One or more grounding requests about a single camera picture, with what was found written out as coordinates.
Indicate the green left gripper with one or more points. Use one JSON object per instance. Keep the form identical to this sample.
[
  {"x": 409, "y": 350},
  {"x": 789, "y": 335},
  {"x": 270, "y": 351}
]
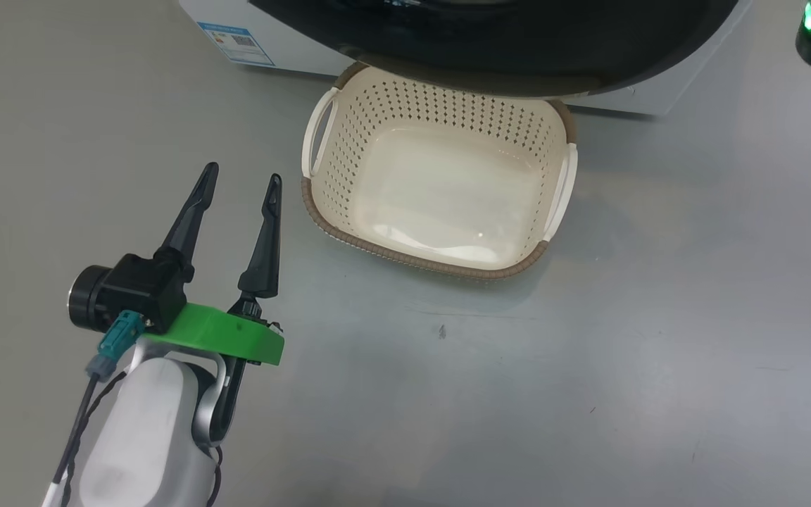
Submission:
[{"x": 236, "y": 334}]

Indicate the dark round washing machine door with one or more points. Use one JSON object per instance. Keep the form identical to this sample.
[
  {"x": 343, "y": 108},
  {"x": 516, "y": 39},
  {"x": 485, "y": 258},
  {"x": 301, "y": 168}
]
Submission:
[{"x": 518, "y": 42}]

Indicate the white washing machine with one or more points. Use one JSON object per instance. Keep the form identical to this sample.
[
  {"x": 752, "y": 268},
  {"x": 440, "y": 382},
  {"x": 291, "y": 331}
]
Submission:
[{"x": 300, "y": 53}]

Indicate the cream perforated laundry basket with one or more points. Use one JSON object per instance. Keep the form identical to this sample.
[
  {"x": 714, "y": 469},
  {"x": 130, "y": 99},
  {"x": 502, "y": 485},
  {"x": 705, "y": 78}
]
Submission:
[{"x": 448, "y": 190}]

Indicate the blue energy label sticker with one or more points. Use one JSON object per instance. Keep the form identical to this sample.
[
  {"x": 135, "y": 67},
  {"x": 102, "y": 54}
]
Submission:
[{"x": 236, "y": 44}]

